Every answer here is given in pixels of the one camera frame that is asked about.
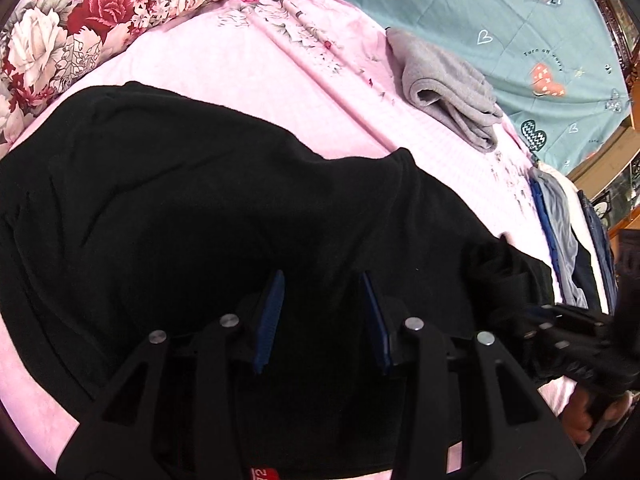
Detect blue garment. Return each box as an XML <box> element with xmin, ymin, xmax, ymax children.
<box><xmin>530</xmin><ymin>180</ymin><xmax>563</xmax><ymax>281</ymax></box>

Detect pile of folded clothes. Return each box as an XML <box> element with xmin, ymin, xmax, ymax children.
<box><xmin>530</xmin><ymin>167</ymin><xmax>588</xmax><ymax>308</ymax></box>

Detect pink floral bedsheet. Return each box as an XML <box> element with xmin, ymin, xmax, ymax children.
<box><xmin>0</xmin><ymin>0</ymin><xmax>576</xmax><ymax>480</ymax></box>

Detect folded grey towel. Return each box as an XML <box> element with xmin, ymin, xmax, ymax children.
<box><xmin>386</xmin><ymin>27</ymin><xmax>505</xmax><ymax>154</ymax></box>

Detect person's right hand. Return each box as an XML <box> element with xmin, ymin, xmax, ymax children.
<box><xmin>562</xmin><ymin>387</ymin><xmax>596</xmax><ymax>446</ymax></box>

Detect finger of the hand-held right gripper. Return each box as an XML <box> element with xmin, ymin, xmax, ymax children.
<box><xmin>522</xmin><ymin>301</ymin><xmax>613</xmax><ymax>348</ymax></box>

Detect dark navy pants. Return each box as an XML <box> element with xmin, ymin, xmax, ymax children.
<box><xmin>572</xmin><ymin>230</ymin><xmax>608</xmax><ymax>306</ymax></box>

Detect blue denim jeans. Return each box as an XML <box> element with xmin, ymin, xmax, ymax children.
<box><xmin>577</xmin><ymin>190</ymin><xmax>618</xmax><ymax>306</ymax></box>

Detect wooden display cabinet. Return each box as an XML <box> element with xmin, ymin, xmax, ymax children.
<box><xmin>565</xmin><ymin>0</ymin><xmax>640</xmax><ymax>291</ymax></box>

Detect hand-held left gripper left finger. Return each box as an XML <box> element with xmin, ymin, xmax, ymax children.
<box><xmin>55</xmin><ymin>269</ymin><xmax>287</xmax><ymax>480</ymax></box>

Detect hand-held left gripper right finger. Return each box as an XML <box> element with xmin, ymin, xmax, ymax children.
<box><xmin>359</xmin><ymin>271</ymin><xmax>586</xmax><ymax>480</ymax></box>

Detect red floral pillow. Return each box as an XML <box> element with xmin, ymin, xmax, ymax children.
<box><xmin>0</xmin><ymin>0</ymin><xmax>273</xmax><ymax>146</ymax></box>

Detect teal heart print blanket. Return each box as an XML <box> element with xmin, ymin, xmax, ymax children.
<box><xmin>310</xmin><ymin>0</ymin><xmax>633</xmax><ymax>173</ymax></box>

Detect black pants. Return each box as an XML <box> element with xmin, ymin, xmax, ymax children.
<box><xmin>0</xmin><ymin>81</ymin><xmax>556</xmax><ymax>480</ymax></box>

